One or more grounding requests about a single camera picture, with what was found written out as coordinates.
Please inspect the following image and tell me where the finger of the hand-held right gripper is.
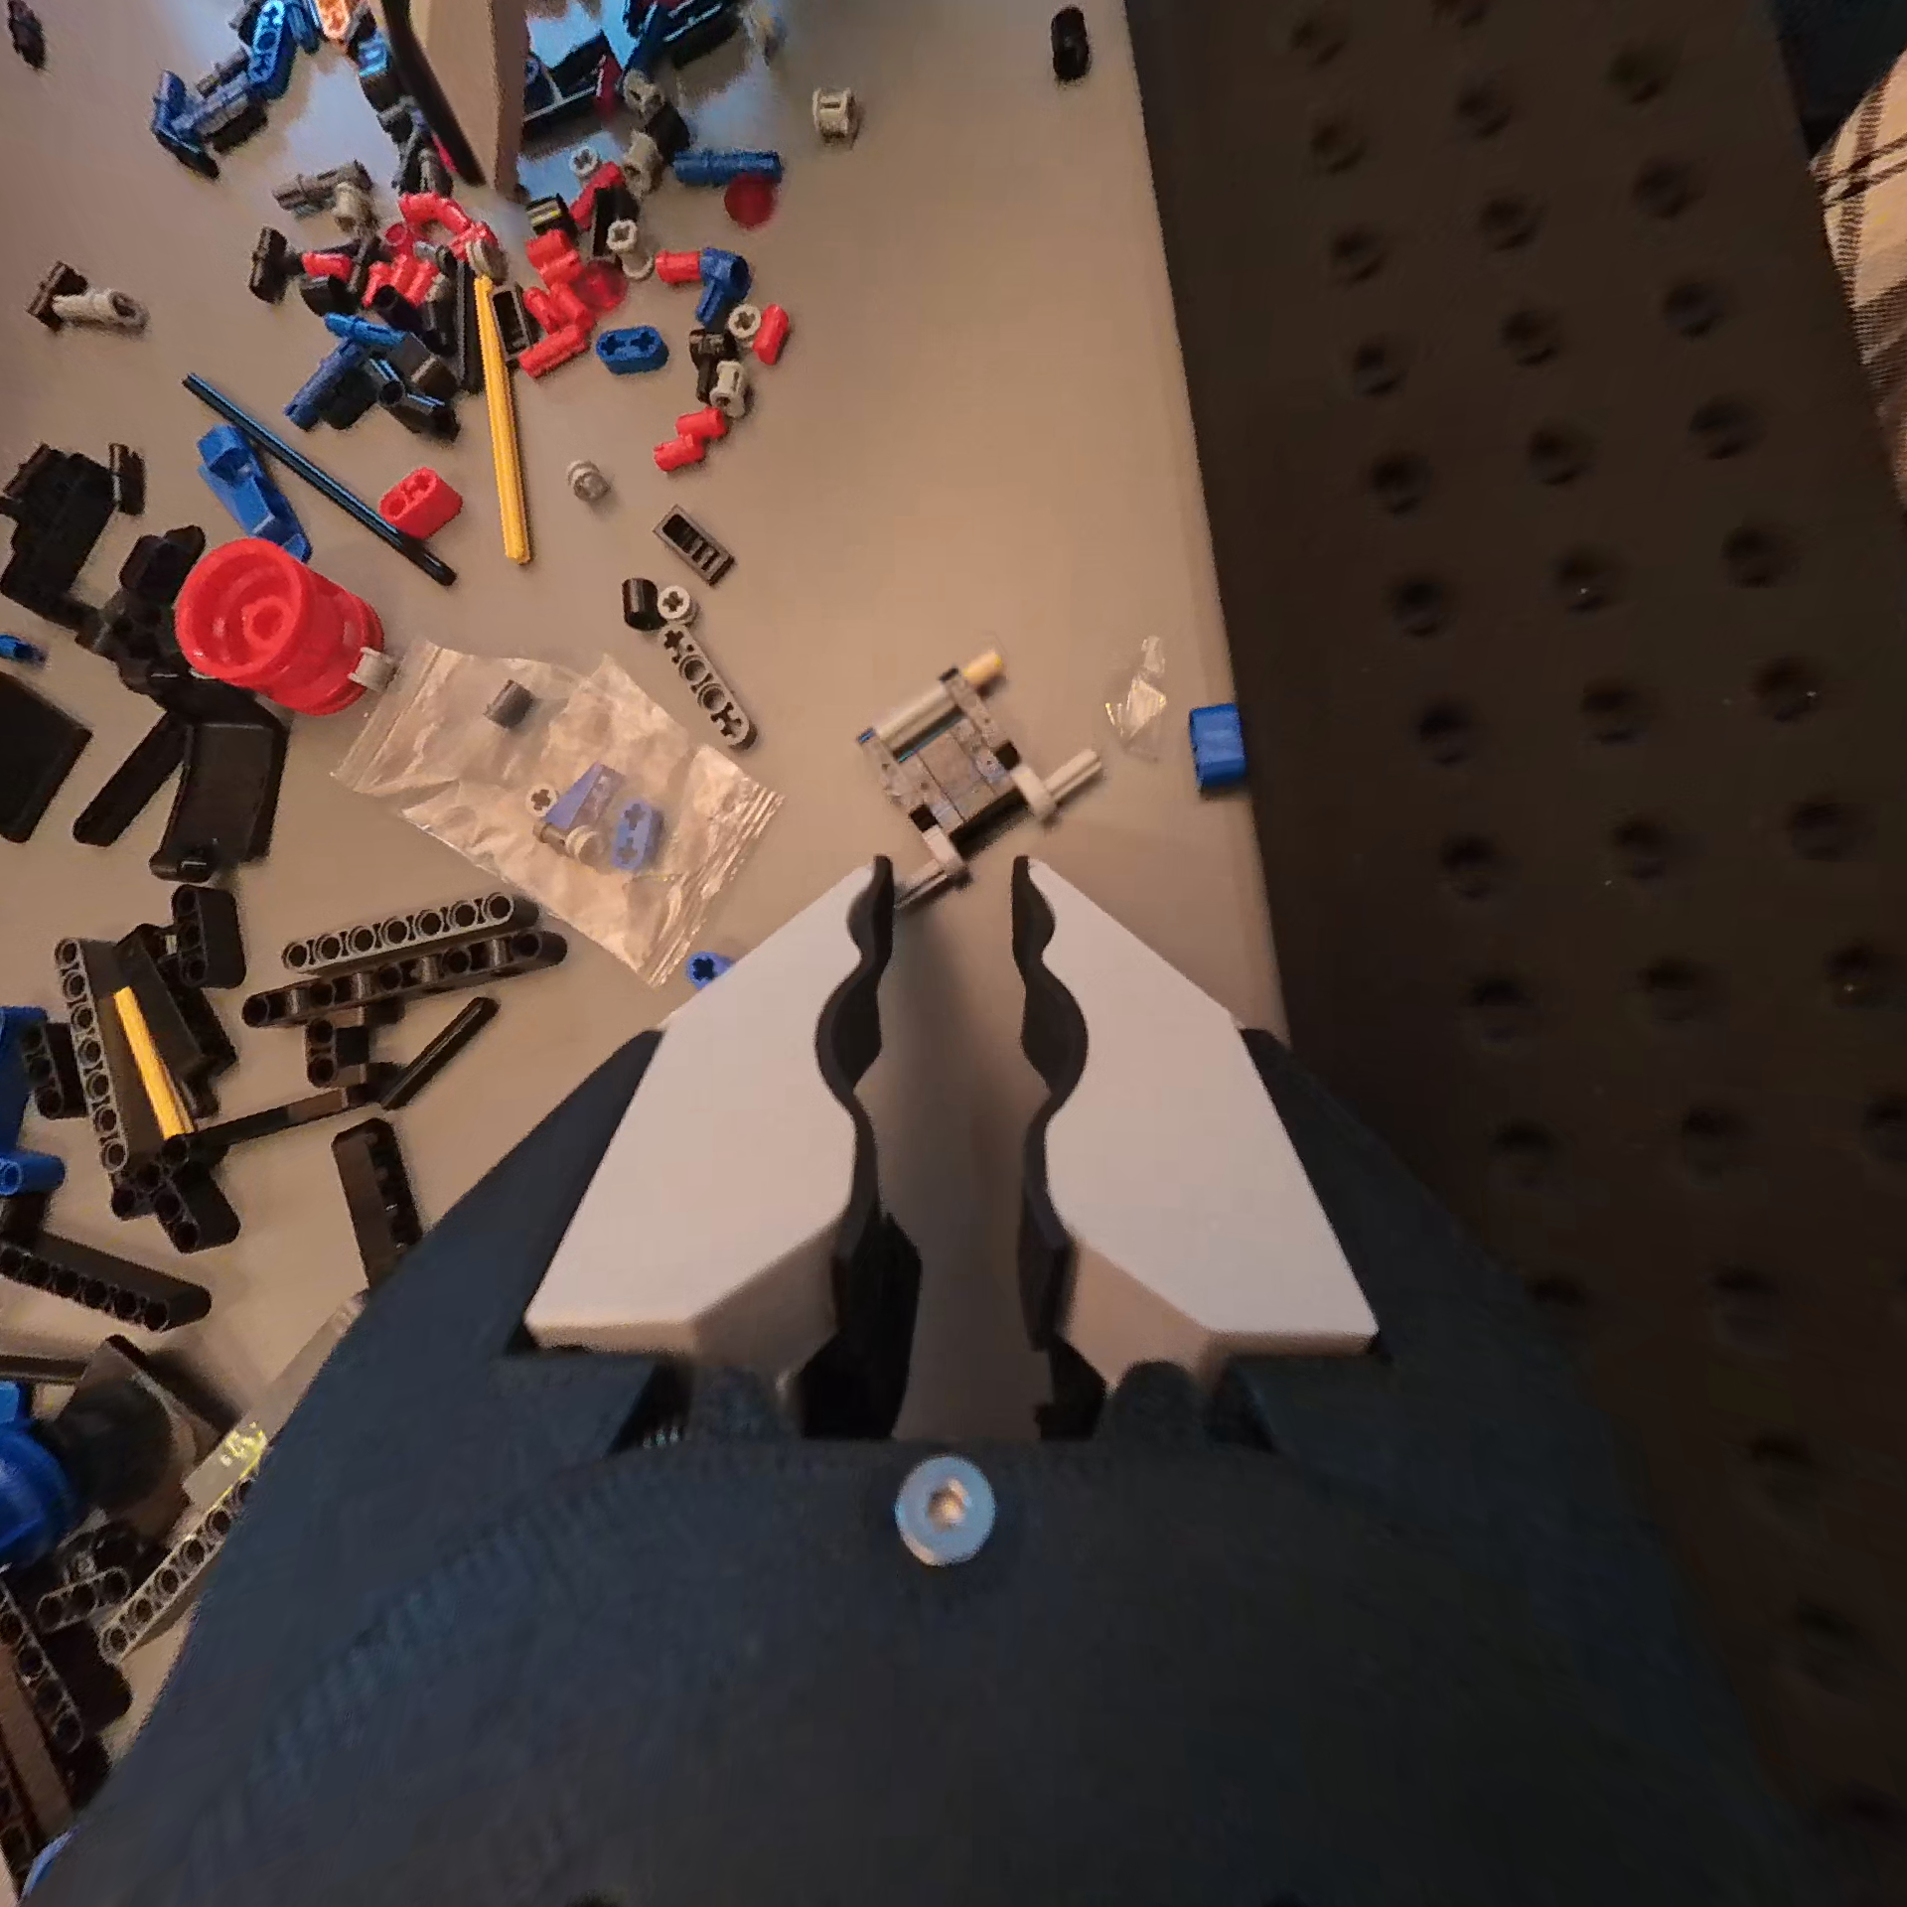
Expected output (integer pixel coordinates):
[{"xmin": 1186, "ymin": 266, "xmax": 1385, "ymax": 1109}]
[{"xmin": 378, "ymin": 0, "xmax": 528, "ymax": 201}]

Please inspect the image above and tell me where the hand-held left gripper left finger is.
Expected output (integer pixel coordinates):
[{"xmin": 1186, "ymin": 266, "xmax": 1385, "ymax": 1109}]
[{"xmin": 523, "ymin": 853, "xmax": 926, "ymax": 1442}]

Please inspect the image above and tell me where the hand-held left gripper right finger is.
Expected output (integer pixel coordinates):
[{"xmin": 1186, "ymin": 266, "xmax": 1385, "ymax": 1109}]
[{"xmin": 1010, "ymin": 853, "xmax": 1382, "ymax": 1438}]

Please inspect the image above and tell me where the black and grey brick assembly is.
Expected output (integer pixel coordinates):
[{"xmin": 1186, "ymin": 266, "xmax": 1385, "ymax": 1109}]
[{"xmin": 855, "ymin": 644, "xmax": 1107, "ymax": 898}]

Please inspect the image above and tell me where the dark grey thin liftarm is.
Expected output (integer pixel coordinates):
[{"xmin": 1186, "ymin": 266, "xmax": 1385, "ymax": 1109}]
[{"xmin": 657, "ymin": 621, "xmax": 760, "ymax": 752}]

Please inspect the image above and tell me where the grey desk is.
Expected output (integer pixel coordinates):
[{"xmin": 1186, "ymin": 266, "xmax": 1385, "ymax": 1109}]
[{"xmin": 0, "ymin": 0, "xmax": 1289, "ymax": 1864}]

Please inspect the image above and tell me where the pile of small connector pieces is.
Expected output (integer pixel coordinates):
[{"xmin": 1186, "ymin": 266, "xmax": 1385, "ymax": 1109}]
[{"xmin": 149, "ymin": 0, "xmax": 794, "ymax": 471}]

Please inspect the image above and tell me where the black short axle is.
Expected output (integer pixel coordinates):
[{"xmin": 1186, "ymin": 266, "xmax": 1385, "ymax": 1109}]
[{"xmin": 376, "ymin": 995, "xmax": 502, "ymax": 1112}]

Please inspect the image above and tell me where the black rectangular panel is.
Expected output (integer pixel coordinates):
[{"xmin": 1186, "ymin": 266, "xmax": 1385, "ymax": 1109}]
[{"xmin": 331, "ymin": 1117, "xmax": 430, "ymax": 1287}]

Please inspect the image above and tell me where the yellow axle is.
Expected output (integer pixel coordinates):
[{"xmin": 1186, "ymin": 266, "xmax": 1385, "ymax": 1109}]
[{"xmin": 475, "ymin": 274, "xmax": 535, "ymax": 564}]

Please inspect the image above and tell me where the dark grey long beam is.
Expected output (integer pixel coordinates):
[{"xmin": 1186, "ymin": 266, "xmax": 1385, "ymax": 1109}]
[{"xmin": 279, "ymin": 890, "xmax": 543, "ymax": 978}]

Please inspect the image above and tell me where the blue and grey pin piece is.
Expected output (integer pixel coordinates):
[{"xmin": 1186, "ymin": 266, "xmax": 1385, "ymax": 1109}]
[{"xmin": 534, "ymin": 763, "xmax": 629, "ymax": 865}]

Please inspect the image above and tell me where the black thin long beam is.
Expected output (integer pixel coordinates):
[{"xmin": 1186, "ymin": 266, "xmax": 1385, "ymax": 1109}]
[{"xmin": 191, "ymin": 1087, "xmax": 358, "ymax": 1152}]

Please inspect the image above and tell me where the black long axle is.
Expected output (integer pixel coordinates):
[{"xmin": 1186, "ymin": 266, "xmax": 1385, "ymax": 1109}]
[{"xmin": 181, "ymin": 373, "xmax": 460, "ymax": 588}]

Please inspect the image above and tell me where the black and grey pin connector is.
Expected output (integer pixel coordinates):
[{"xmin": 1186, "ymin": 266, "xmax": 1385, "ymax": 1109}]
[{"xmin": 27, "ymin": 260, "xmax": 149, "ymax": 333}]

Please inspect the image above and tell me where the clear zip bag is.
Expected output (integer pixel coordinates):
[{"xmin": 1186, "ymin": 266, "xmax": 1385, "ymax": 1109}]
[{"xmin": 331, "ymin": 639, "xmax": 785, "ymax": 989}]

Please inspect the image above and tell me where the blue wedge panel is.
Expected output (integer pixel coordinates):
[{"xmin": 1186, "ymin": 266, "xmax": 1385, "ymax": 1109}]
[{"xmin": 197, "ymin": 424, "xmax": 313, "ymax": 562}]

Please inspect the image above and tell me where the clear plastic scrap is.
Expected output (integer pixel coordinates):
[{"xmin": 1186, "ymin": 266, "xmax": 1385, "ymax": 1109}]
[{"xmin": 1105, "ymin": 638, "xmax": 1174, "ymax": 763}]

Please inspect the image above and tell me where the black thick beam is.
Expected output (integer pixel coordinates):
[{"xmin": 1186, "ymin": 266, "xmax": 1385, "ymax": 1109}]
[{"xmin": 146, "ymin": 1159, "xmax": 246, "ymax": 1257}]

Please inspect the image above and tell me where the yellow axle rod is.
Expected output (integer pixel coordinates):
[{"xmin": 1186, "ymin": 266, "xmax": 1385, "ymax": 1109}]
[{"xmin": 111, "ymin": 983, "xmax": 199, "ymax": 1144}]

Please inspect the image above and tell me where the red wheel rim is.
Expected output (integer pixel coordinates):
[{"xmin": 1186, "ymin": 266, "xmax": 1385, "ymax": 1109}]
[{"xmin": 174, "ymin": 541, "xmax": 374, "ymax": 714}]

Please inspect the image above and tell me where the black long liftarm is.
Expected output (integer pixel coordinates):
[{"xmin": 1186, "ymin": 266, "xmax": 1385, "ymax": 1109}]
[{"xmin": 0, "ymin": 1223, "xmax": 216, "ymax": 1332}]

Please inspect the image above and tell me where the black glossy curved panel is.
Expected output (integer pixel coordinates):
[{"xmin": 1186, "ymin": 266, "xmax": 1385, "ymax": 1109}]
[{"xmin": 149, "ymin": 714, "xmax": 296, "ymax": 882}]

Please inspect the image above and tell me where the black connector block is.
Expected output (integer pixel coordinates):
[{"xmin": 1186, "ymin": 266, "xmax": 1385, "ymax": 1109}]
[{"xmin": 81, "ymin": 525, "xmax": 210, "ymax": 702}]

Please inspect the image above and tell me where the black flat liftarm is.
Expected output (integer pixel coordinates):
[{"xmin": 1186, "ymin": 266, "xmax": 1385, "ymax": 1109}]
[{"xmin": 70, "ymin": 713, "xmax": 191, "ymax": 849}]

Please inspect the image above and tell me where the blue wheel rim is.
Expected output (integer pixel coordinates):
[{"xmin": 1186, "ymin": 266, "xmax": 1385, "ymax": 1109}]
[{"xmin": 0, "ymin": 1385, "xmax": 77, "ymax": 1568}]

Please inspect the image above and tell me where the black square panel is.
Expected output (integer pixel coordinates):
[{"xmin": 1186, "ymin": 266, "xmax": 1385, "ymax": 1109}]
[{"xmin": 0, "ymin": 675, "xmax": 94, "ymax": 844}]

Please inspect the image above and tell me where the black long studless beam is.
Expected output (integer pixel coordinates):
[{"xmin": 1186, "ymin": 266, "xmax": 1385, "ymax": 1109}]
[{"xmin": 0, "ymin": 1549, "xmax": 139, "ymax": 1857}]

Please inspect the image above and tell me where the black bracket piece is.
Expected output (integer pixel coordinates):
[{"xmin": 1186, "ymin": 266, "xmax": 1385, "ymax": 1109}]
[{"xmin": 0, "ymin": 444, "xmax": 146, "ymax": 629}]

